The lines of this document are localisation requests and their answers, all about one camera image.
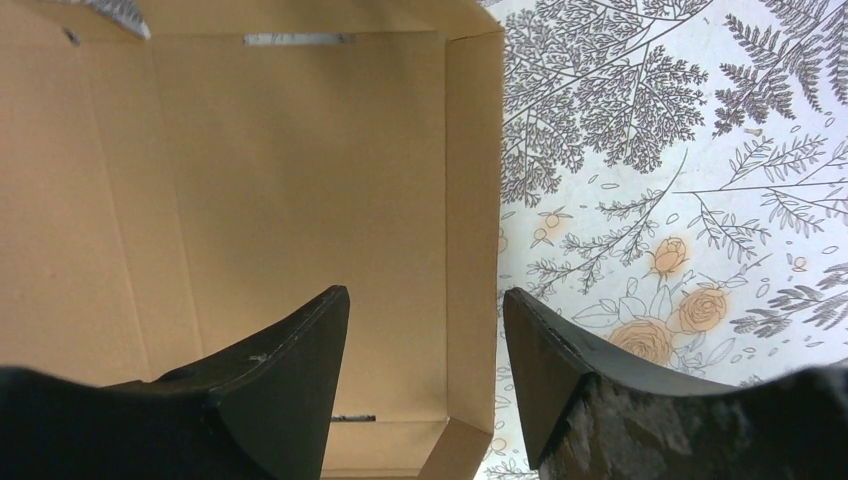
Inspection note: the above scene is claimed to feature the floral patterned table mat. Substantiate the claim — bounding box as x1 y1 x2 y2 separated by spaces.
59 0 848 480

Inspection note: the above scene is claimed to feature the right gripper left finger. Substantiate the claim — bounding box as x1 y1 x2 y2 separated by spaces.
106 285 350 479

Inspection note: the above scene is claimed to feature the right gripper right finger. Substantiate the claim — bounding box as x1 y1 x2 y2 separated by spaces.
502 288 733 470

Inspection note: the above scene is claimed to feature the brown cardboard paper box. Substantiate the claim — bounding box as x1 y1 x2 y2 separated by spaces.
1 1 504 479

